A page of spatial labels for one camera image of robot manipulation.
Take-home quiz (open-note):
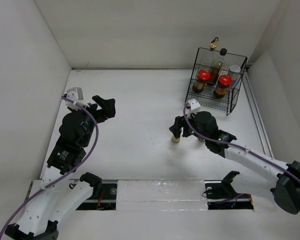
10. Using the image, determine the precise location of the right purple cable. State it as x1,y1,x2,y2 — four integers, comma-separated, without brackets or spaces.
183,103,300,213

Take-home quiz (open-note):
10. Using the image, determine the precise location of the soy sauce bottle black cap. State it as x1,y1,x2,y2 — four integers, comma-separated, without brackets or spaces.
206,48,228,86

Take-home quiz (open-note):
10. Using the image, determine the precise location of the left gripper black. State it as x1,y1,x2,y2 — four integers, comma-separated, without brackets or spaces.
71,95,115,146

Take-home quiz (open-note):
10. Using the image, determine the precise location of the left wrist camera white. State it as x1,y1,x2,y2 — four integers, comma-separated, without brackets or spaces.
63,87,86,111

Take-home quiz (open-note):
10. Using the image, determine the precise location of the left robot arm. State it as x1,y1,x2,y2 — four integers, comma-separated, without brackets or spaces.
0,93,116,240

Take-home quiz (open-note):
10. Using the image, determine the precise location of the short red-lid sauce jar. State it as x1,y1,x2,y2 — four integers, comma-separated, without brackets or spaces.
213,74,232,99

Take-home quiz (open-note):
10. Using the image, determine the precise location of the black wire rack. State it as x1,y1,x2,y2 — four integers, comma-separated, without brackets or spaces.
184,47,248,115

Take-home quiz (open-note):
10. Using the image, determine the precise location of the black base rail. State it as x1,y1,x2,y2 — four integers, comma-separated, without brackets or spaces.
77,180,254,212

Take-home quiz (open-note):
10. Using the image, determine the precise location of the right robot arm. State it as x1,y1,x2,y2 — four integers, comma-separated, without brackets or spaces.
169,111,300,215

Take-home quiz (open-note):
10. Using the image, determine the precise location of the purple cable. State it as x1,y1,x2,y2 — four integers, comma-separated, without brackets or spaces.
183,103,300,213
0,94,101,240

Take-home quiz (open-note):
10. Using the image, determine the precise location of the tall red-lid sauce jar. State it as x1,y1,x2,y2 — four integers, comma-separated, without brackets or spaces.
192,69,211,94

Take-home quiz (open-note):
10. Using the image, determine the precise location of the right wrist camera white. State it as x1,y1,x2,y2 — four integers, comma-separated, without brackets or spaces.
185,98,201,119

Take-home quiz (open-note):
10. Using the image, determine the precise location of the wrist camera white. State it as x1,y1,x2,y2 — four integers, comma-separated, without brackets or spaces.
185,98,201,119
63,87,86,111

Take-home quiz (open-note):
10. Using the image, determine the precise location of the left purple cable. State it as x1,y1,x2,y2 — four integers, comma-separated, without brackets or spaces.
0,94,101,240

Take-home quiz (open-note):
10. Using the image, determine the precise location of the white shaker silver lid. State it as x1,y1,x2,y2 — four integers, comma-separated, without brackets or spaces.
227,65,241,87

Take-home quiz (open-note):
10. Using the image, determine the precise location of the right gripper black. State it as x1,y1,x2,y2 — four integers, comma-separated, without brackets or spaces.
169,109,208,142

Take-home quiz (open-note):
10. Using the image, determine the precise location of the clear glass oil bottle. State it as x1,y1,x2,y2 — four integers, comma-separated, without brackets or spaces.
205,37,219,72

